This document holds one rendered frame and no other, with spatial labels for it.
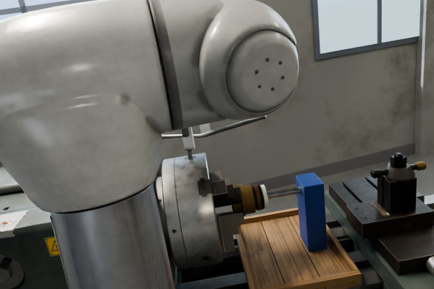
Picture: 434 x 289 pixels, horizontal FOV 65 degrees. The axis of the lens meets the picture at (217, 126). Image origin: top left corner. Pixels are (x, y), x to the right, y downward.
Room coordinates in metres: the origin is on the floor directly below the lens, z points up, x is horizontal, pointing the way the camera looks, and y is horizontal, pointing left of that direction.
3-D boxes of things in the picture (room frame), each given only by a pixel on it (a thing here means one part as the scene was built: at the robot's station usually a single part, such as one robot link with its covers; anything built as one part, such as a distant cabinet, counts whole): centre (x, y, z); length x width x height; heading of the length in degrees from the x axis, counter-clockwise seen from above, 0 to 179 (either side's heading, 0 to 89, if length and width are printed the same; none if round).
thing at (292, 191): (0.90, -0.16, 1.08); 0.13 x 0.07 x 0.07; 93
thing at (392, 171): (0.83, -0.48, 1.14); 0.08 x 0.08 x 0.03
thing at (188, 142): (0.84, 0.08, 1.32); 0.03 x 0.01 x 0.07; 65
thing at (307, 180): (0.90, -0.25, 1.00); 0.08 x 0.06 x 0.23; 3
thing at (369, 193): (0.90, -0.47, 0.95); 0.43 x 0.18 x 0.04; 3
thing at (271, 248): (0.90, -0.16, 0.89); 0.36 x 0.30 x 0.04; 3
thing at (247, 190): (0.90, -0.05, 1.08); 0.09 x 0.09 x 0.09; 3
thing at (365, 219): (0.83, -0.45, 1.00); 0.20 x 0.10 x 0.05; 93
